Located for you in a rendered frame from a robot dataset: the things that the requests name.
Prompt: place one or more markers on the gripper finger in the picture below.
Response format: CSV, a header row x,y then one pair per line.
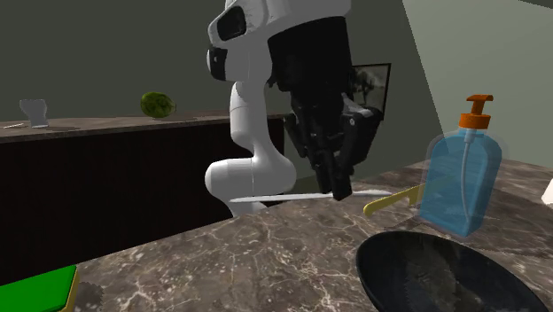
x,y
328,164
363,134

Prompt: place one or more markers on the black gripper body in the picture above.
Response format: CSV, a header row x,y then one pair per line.
x,y
309,56

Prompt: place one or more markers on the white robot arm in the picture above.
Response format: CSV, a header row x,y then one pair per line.
x,y
250,129

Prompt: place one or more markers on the blue soap dispenser orange pump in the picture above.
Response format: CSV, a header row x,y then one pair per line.
x,y
458,181

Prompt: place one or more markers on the black bowl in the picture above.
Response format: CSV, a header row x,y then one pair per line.
x,y
432,276

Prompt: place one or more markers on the green round fruit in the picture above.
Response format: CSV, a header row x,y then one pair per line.
x,y
157,105

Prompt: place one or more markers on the white object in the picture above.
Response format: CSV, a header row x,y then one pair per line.
x,y
548,192

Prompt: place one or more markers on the dark counter cabinet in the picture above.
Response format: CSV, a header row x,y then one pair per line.
x,y
108,186

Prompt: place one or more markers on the grey cup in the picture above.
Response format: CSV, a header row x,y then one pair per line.
x,y
36,112

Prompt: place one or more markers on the small silver utensil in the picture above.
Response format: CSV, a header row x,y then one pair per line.
x,y
14,125

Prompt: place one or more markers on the green and yellow sponge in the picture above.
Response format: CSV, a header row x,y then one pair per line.
x,y
34,290

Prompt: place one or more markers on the dark framed wall picture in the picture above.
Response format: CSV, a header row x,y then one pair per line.
x,y
376,86

